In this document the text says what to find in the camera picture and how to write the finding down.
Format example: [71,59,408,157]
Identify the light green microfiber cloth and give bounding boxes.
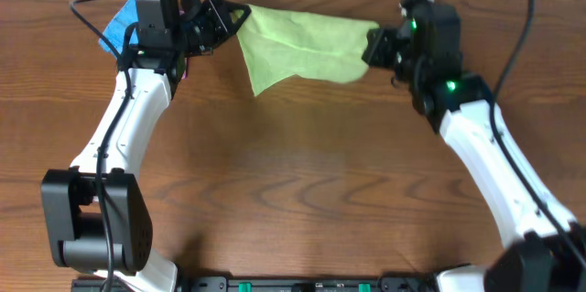
[237,5,379,96]

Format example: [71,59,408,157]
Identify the pink folded cloth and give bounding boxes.
[181,56,189,80]

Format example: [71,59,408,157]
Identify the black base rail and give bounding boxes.
[176,276,440,292]

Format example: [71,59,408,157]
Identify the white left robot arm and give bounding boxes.
[41,0,251,291]

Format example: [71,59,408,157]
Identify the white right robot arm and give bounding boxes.
[363,20,585,291]

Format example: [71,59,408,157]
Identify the blue folded cloth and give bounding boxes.
[103,0,138,54]

